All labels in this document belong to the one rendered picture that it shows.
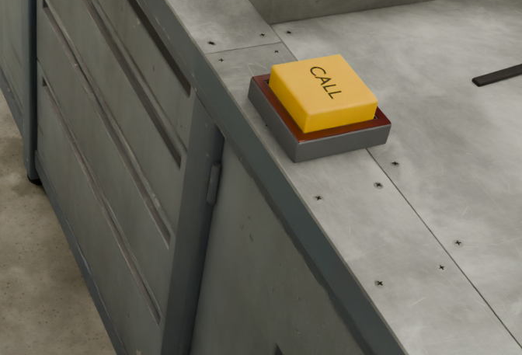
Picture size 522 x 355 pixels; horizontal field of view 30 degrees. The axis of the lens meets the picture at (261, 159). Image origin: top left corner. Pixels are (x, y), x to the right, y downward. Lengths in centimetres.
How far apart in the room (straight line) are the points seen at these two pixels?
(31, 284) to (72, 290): 7
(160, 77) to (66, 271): 66
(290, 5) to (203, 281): 37
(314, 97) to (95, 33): 62
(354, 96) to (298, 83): 4
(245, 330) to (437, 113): 34
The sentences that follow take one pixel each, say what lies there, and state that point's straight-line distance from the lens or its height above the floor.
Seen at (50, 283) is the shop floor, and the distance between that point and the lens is 166.
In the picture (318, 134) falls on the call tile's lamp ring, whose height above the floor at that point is 82.
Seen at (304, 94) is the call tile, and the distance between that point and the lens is 70.
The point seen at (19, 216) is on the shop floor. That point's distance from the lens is 176.
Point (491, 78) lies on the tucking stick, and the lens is 83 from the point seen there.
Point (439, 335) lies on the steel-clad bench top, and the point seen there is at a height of 80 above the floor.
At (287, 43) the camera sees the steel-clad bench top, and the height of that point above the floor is 80.
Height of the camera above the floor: 126
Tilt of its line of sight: 41 degrees down
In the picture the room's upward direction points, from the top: 11 degrees clockwise
